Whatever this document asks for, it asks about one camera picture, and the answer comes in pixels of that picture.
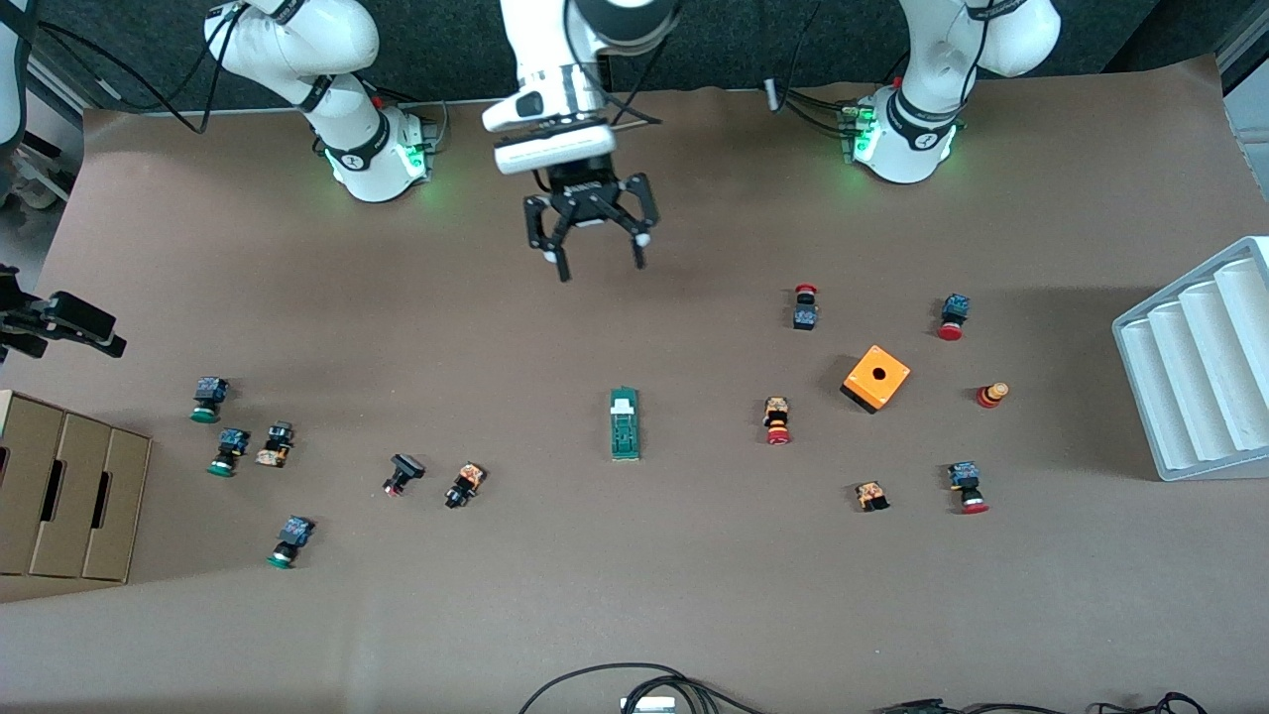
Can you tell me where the green push button blue block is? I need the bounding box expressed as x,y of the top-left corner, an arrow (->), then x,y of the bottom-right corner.
266,515 -> 316,570
189,376 -> 230,424
206,427 -> 251,478

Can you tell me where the brown cardboard box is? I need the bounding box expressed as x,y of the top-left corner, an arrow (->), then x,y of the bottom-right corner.
0,389 -> 153,584

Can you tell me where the grey aluminium beam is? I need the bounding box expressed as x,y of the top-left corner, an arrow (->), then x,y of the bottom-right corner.
25,55 -> 88,130

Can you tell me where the black square button red block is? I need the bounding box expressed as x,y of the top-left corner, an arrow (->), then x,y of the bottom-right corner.
382,453 -> 427,498

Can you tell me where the brown paper table cover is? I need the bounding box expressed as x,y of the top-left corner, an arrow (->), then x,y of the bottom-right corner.
0,55 -> 1269,714

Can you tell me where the grey ribbed plastic tray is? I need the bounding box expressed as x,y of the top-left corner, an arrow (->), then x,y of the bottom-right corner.
1111,236 -> 1269,483

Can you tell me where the black base cable bundle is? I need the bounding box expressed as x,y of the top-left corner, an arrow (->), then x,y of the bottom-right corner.
778,87 -> 859,140

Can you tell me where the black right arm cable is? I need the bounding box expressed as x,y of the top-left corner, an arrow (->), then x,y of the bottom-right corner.
38,18 -> 236,137

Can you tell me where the orange button enclosure box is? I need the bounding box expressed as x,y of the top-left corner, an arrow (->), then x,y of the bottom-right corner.
840,344 -> 911,415

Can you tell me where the black looped table cable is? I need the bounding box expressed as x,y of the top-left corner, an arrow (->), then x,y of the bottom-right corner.
518,662 -> 769,714

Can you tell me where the thin black edge cable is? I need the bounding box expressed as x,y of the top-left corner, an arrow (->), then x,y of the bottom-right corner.
874,692 -> 1209,714

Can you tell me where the grey metal frame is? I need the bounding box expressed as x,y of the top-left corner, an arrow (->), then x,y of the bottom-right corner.
1217,20 -> 1269,189

